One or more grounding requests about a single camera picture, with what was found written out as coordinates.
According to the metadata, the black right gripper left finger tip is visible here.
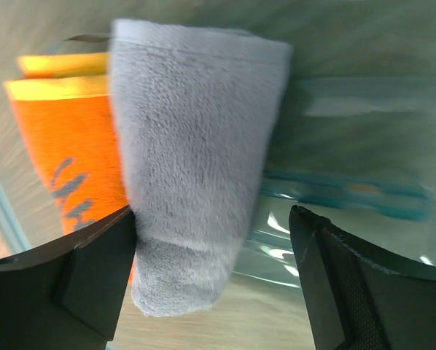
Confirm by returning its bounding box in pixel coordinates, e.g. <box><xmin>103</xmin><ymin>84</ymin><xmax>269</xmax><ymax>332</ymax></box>
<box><xmin>0</xmin><ymin>206</ymin><xmax>136</xmax><ymax>350</ymax></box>

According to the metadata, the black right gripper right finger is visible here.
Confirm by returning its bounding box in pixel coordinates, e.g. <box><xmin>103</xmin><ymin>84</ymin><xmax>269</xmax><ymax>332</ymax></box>
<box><xmin>289</xmin><ymin>205</ymin><xmax>436</xmax><ymax>349</ymax></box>

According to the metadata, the orange yellow grey giraffe towel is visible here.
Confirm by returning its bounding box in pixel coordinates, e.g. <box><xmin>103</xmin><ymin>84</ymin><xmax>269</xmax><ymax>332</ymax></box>
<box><xmin>2</xmin><ymin>32</ymin><xmax>137</xmax><ymax>285</ymax></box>

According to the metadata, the light grey panda towel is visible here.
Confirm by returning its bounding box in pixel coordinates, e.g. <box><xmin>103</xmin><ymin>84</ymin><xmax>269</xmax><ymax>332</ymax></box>
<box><xmin>109</xmin><ymin>19</ymin><xmax>293</xmax><ymax>316</ymax></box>

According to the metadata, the teal transparent plastic tub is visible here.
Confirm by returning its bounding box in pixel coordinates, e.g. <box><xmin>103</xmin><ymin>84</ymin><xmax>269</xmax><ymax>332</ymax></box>
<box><xmin>0</xmin><ymin>0</ymin><xmax>436</xmax><ymax>289</ymax></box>

